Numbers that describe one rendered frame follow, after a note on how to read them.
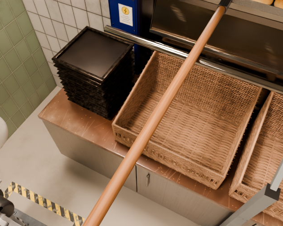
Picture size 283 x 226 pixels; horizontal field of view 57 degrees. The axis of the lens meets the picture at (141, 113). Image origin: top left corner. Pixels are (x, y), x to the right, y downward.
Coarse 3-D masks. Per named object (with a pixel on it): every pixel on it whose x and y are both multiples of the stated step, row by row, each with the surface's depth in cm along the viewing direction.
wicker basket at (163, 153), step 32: (128, 96) 126; (160, 96) 149; (192, 96) 143; (224, 96) 133; (256, 96) 118; (128, 128) 137; (160, 128) 137; (192, 128) 137; (224, 128) 137; (160, 160) 126; (192, 160) 127; (224, 160) 127
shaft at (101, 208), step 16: (208, 32) 85; (192, 48) 82; (192, 64) 78; (176, 80) 73; (160, 112) 67; (144, 128) 65; (144, 144) 63; (128, 160) 60; (112, 192) 56; (96, 208) 54; (96, 224) 52
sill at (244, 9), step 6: (204, 0) 108; (210, 0) 106; (216, 0) 105; (234, 6) 103; (240, 6) 102; (246, 12) 103; (252, 12) 102; (258, 12) 101; (264, 12) 100; (270, 18) 100; (276, 18) 99; (282, 18) 98
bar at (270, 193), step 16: (112, 32) 92; (128, 32) 91; (160, 48) 87; (176, 48) 86; (208, 64) 83; (256, 80) 79; (272, 192) 81; (240, 208) 105; (256, 208) 91; (224, 224) 123; (240, 224) 109
